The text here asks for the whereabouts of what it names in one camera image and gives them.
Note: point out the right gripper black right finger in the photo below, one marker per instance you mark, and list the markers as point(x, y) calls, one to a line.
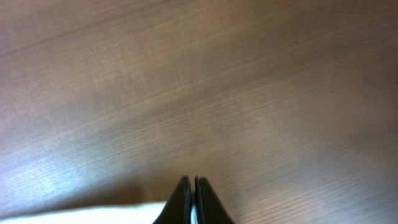
point(209, 208)

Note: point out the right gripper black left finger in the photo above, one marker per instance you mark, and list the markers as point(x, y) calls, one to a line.
point(177, 209)

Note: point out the white polo shirt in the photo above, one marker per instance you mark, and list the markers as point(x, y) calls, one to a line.
point(141, 213)

